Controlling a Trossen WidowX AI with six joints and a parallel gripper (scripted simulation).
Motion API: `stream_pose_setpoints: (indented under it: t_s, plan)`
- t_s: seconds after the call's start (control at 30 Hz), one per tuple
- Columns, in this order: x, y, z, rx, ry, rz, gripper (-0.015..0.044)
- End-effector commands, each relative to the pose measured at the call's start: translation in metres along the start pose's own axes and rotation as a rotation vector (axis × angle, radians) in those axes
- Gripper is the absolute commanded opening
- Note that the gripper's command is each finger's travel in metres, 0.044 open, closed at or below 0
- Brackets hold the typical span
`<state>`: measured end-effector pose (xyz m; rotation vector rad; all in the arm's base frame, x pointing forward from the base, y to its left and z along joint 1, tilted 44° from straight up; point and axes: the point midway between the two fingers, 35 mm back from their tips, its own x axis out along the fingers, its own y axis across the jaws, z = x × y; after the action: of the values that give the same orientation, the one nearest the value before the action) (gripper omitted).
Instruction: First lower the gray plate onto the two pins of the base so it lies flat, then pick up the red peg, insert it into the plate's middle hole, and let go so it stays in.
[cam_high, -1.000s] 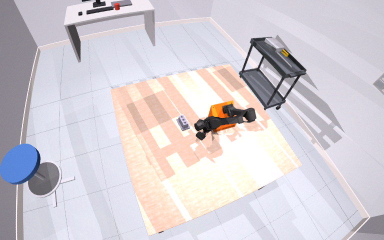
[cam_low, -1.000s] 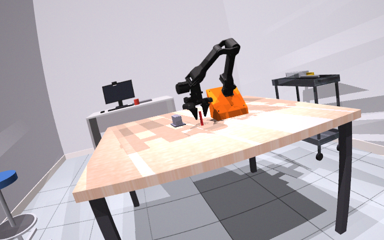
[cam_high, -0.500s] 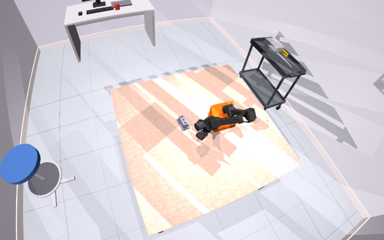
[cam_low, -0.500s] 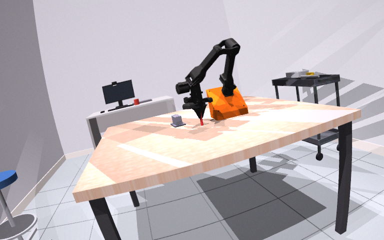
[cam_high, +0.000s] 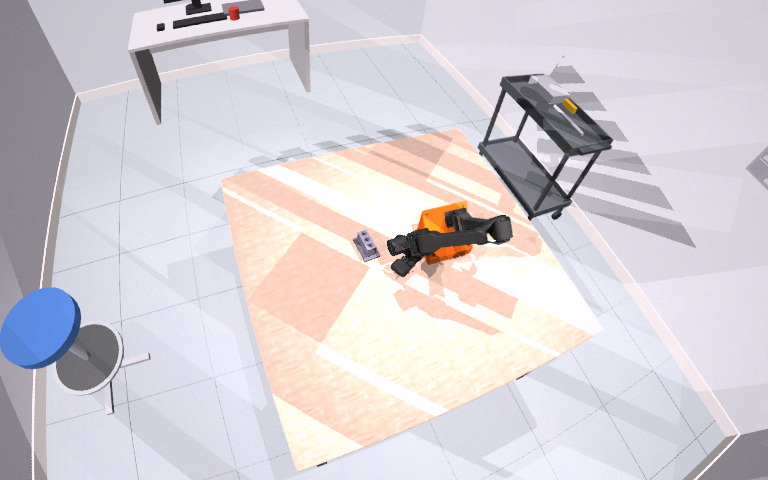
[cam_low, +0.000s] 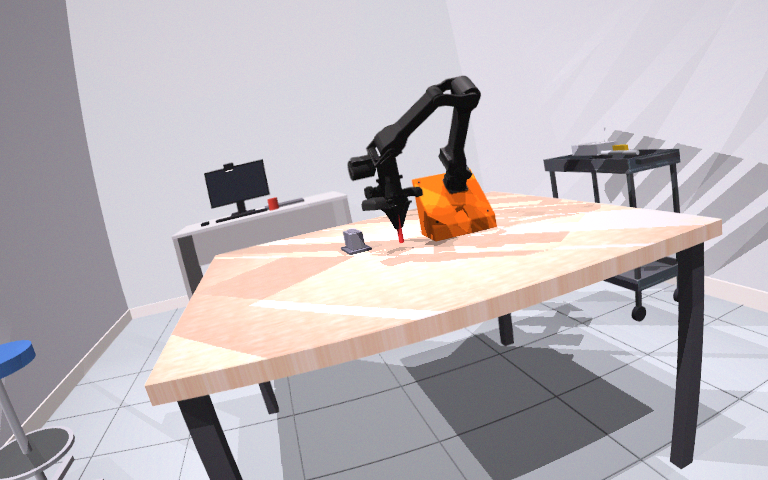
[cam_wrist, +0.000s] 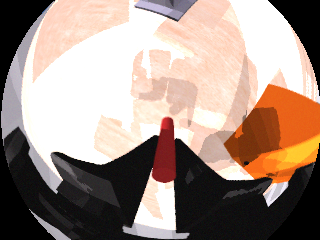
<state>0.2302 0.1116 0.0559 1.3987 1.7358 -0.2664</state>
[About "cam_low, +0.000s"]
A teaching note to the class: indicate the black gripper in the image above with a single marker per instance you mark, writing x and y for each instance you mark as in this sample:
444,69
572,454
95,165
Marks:
393,200

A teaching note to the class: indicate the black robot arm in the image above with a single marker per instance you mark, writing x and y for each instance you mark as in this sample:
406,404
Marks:
391,140

